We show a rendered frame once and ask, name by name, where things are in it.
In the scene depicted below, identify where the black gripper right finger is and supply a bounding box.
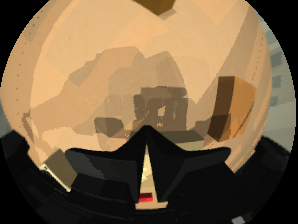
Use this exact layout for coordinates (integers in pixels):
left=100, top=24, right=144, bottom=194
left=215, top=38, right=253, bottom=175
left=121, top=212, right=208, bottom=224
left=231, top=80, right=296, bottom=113
left=148, top=125, right=231, bottom=204

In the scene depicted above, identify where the red square block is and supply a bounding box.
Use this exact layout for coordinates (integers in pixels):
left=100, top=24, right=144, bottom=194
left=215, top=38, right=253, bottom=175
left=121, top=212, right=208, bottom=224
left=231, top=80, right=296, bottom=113
left=138, top=192, right=153, bottom=202

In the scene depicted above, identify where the yellow flat bar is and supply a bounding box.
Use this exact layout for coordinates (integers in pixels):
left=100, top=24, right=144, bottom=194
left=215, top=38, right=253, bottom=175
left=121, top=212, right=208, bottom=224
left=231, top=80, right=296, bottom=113
left=134, top=0, right=176, bottom=16

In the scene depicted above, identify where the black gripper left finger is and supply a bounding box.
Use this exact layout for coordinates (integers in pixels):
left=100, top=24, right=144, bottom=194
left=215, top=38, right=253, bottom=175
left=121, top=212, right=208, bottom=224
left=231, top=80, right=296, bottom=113
left=64, top=125, right=148, bottom=204

